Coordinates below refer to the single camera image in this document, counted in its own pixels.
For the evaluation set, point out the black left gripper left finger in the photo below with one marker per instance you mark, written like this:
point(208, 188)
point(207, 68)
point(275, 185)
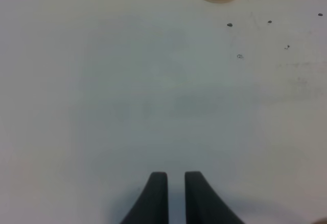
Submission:
point(152, 206)

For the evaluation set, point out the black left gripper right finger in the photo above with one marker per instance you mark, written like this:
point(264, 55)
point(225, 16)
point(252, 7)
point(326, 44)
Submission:
point(203, 205)

